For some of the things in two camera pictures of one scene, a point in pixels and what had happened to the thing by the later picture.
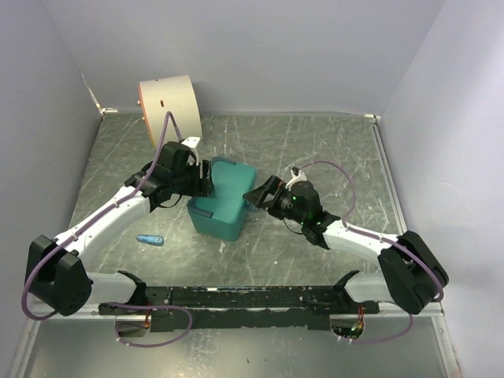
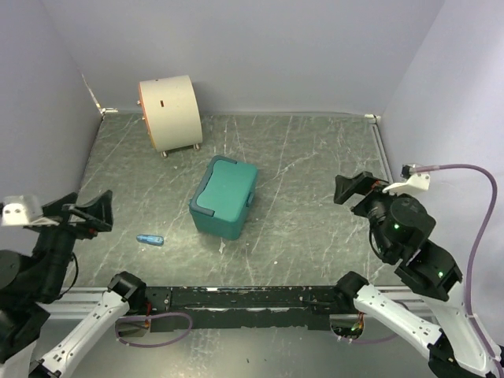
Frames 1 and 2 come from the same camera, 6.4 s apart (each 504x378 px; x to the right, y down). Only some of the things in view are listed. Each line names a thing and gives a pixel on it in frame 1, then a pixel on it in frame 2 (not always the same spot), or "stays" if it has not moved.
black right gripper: [275, 187] to [362, 183]
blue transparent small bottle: [150, 239] stays
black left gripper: [202, 187] to [98, 214]
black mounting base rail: [302, 308] stays
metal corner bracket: [109, 109] stays
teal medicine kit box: [224, 213] stays
